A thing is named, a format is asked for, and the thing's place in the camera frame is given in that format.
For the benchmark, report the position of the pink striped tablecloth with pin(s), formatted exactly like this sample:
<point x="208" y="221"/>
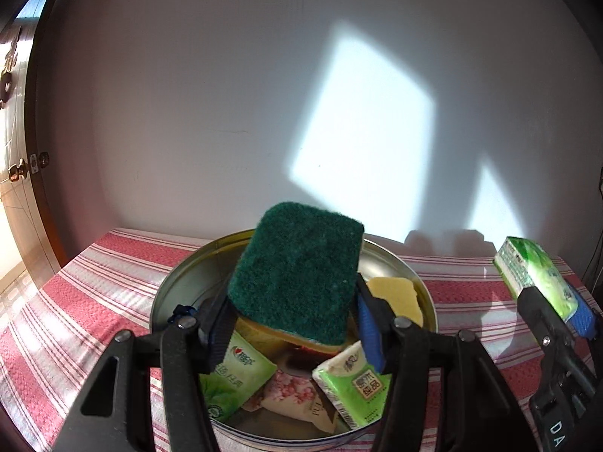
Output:
<point x="85" y="292"/>

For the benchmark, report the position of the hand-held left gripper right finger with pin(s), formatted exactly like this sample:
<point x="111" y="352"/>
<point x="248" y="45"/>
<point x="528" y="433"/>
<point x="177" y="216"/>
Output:
<point x="370" y="334"/>

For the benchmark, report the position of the wooden door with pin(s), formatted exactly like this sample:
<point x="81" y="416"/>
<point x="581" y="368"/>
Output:
<point x="19" y="103"/>

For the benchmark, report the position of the green and yellow scouring sponge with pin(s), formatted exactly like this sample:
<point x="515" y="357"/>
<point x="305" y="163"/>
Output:
<point x="297" y="273"/>

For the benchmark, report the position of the brass door knob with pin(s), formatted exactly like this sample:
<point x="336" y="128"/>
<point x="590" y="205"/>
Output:
<point x="20" y="170"/>

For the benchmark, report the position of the pink floral tissue pack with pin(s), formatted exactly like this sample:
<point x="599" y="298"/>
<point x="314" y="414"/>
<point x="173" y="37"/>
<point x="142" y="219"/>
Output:
<point x="292" y="395"/>

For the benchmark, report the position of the smooth yellow block sponge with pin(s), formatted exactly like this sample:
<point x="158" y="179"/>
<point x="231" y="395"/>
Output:
<point x="395" y="299"/>

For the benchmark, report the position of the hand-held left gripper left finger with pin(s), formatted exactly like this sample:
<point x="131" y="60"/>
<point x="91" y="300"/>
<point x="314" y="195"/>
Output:
<point x="221" y="339"/>

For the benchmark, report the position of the green tissue pack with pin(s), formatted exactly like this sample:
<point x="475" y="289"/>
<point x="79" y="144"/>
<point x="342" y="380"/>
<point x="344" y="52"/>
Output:
<point x="235" y="381"/>
<point x="358" y="391"/>
<point x="532" y="263"/>

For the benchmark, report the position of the round metal cookie tin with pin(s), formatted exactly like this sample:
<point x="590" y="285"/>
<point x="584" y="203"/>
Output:
<point x="188" y="278"/>

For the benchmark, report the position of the blue ball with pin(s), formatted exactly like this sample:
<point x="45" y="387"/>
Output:
<point x="184" y="311"/>

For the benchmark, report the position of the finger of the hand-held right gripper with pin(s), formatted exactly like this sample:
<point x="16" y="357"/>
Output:
<point x="549" y="334"/>
<point x="586" y="322"/>

